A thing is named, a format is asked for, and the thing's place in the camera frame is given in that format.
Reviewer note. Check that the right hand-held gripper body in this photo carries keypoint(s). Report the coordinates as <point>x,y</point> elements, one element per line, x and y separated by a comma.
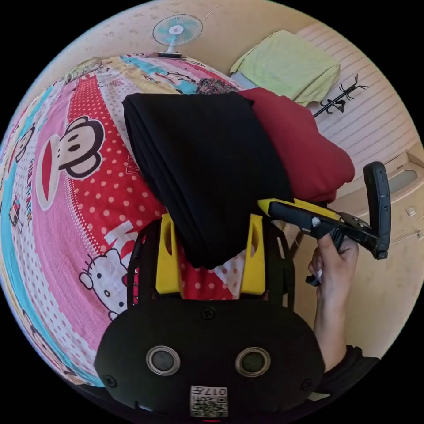
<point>298,215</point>

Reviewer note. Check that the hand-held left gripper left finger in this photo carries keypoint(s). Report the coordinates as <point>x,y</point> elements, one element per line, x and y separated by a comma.
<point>164,265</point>

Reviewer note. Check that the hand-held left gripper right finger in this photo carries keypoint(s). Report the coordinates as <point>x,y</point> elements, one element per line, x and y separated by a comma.
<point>256,271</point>

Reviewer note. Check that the black pants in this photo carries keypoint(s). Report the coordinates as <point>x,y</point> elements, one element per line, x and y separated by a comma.
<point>205,159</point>

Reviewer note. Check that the person's right forearm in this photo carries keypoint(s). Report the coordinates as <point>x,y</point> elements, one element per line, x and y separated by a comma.
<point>334,334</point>

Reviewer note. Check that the person's right hand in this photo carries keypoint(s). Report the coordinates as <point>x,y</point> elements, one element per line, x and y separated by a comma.
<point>334,271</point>

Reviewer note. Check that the pile of clothes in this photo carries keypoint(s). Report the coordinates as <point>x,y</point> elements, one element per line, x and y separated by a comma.
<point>308,155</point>

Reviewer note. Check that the bed with cartoon printed sheet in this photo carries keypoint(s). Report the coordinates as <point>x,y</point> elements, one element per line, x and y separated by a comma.
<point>82,205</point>

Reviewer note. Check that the black coat rack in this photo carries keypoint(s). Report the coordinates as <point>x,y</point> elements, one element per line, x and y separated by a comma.
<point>338,102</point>

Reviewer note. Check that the yellow-green cloth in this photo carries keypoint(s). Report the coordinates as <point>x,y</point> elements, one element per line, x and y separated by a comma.
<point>288,63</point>

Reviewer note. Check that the white and blue fan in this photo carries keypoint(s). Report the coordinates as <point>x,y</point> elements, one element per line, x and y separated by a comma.
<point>177,31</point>

